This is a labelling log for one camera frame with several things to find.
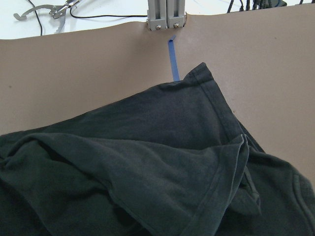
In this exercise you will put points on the black printed t-shirt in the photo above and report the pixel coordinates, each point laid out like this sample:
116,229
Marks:
170,161

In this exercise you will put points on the blue tape line lengthwise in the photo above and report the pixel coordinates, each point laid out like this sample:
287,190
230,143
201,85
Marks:
173,59

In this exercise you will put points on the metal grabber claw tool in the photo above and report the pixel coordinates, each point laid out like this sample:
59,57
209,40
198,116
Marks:
55,12

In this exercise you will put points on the aluminium frame post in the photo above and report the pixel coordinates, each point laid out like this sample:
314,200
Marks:
166,14

